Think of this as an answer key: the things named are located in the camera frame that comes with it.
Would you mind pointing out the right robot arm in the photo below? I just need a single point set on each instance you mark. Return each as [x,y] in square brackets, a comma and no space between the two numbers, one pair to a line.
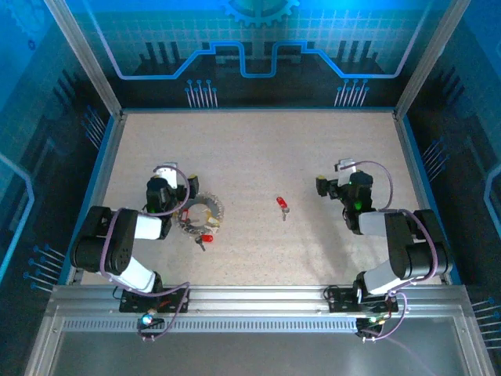
[411,250]

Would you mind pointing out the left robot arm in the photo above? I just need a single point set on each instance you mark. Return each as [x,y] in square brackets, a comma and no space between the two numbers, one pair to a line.
[98,250]

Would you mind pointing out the red framed key tag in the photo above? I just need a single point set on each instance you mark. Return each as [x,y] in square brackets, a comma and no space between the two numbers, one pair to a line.
[184,214]

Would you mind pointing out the right lit connector box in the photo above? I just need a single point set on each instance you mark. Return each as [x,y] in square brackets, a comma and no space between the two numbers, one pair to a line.
[372,320]

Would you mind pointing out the lit connector box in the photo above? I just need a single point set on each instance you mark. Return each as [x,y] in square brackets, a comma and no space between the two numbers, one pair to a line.
[372,320]
[148,320]

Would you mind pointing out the left lit connector box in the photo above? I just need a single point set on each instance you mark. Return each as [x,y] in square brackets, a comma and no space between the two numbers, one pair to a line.
[148,320]

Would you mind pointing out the grey metal panel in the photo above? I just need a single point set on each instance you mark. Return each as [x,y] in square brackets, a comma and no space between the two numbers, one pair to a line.
[250,356]

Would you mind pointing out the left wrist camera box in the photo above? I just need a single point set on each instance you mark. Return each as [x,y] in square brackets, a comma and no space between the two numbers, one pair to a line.
[170,174]

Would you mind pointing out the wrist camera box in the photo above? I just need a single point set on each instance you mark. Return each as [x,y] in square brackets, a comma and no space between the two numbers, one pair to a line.
[347,166]
[170,174]

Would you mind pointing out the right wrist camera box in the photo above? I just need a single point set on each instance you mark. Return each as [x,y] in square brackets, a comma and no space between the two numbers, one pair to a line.
[347,166]

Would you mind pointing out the aluminium side rail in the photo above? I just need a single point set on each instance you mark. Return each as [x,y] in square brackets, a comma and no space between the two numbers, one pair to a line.
[99,188]
[410,156]

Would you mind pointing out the aluminium back rail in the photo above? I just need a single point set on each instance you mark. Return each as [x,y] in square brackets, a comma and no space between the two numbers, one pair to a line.
[258,110]

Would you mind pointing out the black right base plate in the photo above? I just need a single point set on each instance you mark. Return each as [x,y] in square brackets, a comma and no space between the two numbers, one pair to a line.
[344,301]

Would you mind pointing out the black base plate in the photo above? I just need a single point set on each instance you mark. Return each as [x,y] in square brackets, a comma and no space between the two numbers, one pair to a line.
[344,301]
[133,303]

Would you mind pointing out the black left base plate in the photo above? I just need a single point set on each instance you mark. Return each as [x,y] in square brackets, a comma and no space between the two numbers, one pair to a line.
[133,303]

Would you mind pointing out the wide aluminium base rail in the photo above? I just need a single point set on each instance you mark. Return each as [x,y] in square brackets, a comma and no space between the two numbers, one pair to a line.
[258,299]

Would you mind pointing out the aluminium frame post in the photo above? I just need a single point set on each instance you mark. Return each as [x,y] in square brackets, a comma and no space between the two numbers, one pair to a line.
[84,58]
[428,58]

